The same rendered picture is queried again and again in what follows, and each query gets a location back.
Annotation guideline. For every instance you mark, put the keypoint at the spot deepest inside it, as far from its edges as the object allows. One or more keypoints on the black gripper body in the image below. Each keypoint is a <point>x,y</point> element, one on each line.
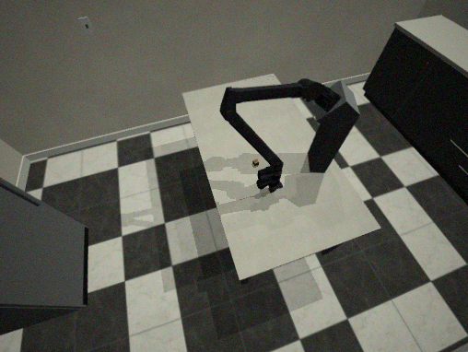
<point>279,185</point>

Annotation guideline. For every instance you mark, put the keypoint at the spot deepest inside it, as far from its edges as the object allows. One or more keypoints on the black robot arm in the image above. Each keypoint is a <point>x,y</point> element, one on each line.
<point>311,90</point>

